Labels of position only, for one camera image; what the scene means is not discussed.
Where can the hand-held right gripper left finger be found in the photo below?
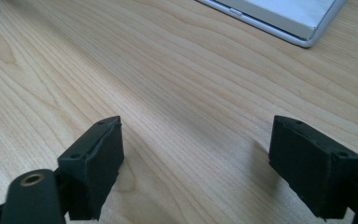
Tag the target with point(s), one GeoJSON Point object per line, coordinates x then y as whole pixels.
{"type": "Point", "coordinates": [96, 168]}

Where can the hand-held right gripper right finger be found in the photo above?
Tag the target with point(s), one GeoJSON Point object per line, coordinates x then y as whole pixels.
{"type": "Point", "coordinates": [310, 168]}

